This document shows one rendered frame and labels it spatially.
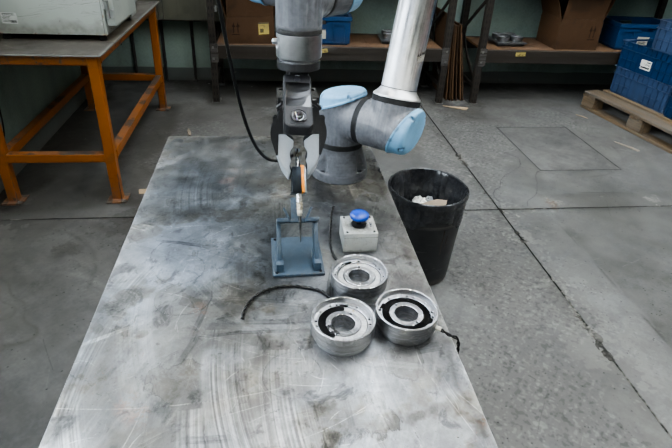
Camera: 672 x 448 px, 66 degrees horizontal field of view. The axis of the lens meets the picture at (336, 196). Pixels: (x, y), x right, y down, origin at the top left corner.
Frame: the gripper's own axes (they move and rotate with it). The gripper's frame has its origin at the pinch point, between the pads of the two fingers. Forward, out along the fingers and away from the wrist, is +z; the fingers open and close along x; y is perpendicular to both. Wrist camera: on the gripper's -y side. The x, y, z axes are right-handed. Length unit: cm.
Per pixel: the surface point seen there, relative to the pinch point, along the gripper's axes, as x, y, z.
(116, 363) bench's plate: 29.2, -22.5, 20.7
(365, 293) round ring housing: -11.1, -13.1, 17.3
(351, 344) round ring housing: -6.6, -25.2, 17.4
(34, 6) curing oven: 111, 193, 1
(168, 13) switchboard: 76, 363, 29
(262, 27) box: 2, 335, 33
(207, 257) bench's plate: 17.6, 4.0, 19.9
